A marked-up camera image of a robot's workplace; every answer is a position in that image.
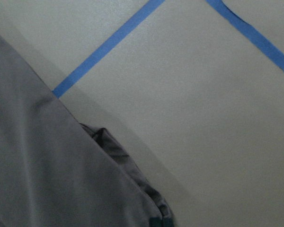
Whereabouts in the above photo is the dark brown t-shirt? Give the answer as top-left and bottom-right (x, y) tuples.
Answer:
(0, 36), (174, 227)

